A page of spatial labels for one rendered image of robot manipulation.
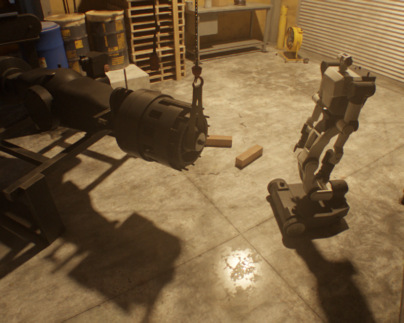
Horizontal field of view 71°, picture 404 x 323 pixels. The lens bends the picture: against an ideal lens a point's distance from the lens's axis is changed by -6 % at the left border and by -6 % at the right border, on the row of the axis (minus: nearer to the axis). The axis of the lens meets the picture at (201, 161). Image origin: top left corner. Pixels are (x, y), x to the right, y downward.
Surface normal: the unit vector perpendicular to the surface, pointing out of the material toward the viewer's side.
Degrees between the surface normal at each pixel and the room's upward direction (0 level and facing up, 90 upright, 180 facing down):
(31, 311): 0
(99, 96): 27
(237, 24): 90
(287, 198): 0
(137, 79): 90
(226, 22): 90
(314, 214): 0
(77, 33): 90
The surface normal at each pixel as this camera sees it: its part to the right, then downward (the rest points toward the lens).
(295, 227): 0.09, 0.58
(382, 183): 0.00, -0.81
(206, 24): 0.53, 0.50
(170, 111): -0.19, -0.57
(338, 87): -0.64, 0.37
